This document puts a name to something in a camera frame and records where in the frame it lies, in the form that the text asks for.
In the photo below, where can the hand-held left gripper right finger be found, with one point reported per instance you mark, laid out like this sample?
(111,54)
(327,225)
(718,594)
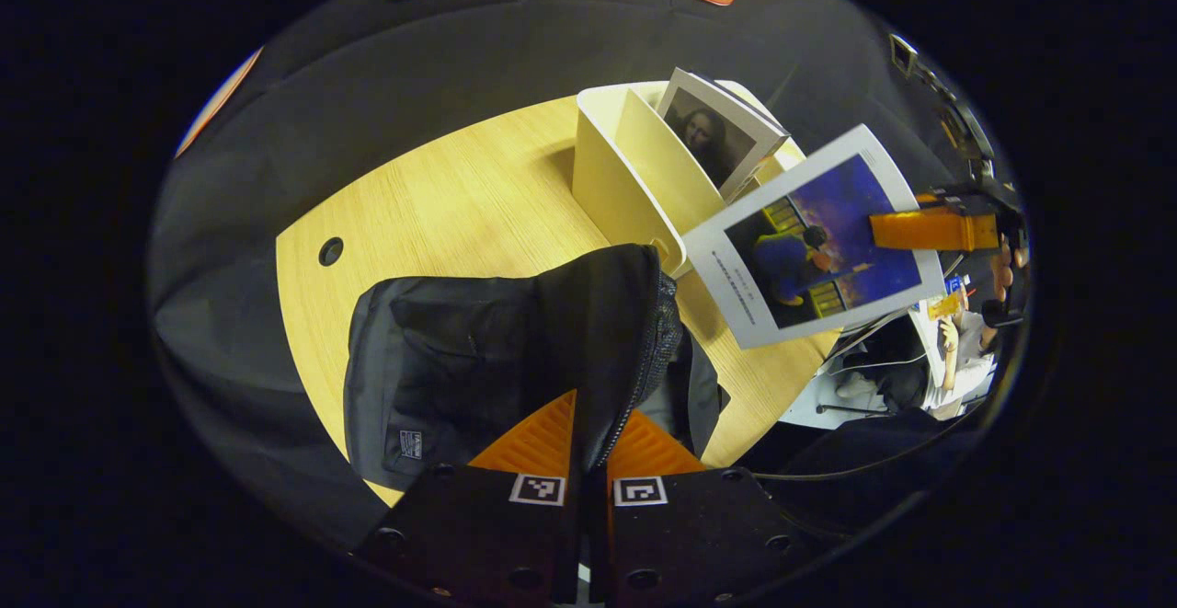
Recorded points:
(699,534)

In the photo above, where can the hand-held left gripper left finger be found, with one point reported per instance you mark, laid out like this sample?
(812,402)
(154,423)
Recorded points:
(478,534)

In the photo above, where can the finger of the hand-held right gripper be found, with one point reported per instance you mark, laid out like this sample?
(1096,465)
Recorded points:
(929,231)

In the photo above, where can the blue cover book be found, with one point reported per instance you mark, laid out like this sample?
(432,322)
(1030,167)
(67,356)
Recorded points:
(828,240)

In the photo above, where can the black schoolbag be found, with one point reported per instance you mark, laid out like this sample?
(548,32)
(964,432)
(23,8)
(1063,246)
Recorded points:
(478,360)

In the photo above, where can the dark portrait cover book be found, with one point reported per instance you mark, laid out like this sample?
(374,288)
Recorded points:
(717,134)

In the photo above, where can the white bookshelf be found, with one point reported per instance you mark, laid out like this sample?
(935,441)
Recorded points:
(625,176)

